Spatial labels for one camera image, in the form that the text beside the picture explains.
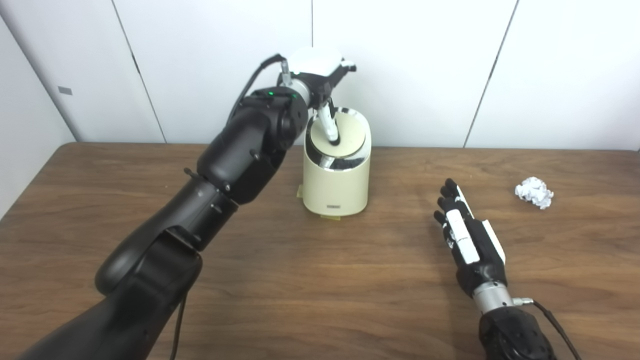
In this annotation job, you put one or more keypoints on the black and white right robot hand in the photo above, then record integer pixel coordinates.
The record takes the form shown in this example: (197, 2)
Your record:
(475, 250)

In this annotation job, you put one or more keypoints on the cream-colored bin body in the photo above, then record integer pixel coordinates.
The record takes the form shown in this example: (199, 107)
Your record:
(337, 187)

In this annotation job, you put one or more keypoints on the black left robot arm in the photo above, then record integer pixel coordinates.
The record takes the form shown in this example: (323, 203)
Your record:
(235, 160)

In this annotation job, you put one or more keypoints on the white paper ball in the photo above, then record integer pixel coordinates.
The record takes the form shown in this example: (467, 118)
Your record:
(535, 192)

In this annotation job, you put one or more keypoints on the cream round bin lid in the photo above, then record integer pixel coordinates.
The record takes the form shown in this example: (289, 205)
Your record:
(350, 135)

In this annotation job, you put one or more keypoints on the grey wall label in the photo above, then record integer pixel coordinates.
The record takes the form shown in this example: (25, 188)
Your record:
(65, 90)

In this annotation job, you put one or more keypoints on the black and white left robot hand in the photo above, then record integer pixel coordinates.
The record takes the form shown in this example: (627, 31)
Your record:
(315, 62)

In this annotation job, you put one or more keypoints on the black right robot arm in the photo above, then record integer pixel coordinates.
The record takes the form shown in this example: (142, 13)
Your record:
(515, 335)

